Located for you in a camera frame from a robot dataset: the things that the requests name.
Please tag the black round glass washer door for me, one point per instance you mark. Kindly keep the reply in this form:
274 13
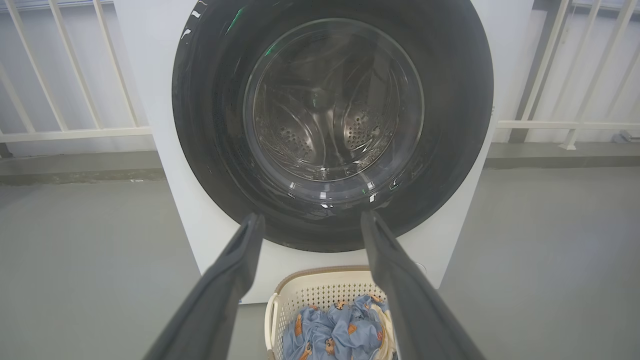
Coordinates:
450 100

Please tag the white front-load washing machine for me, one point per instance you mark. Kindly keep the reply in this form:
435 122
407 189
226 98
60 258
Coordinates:
150 75

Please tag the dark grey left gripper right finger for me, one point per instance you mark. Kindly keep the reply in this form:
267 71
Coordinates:
410 310

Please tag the white metal railing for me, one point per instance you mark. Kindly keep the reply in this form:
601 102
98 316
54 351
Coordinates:
75 134
550 124

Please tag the blue bear-print garment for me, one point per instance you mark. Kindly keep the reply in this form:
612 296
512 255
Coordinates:
340 332

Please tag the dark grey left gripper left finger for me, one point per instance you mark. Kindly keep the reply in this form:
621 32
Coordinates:
215 300

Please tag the cream white garment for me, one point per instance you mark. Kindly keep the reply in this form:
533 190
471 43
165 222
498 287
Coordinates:
387 332

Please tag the cream perforated laundry basket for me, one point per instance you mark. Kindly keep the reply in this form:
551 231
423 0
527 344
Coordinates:
320 285

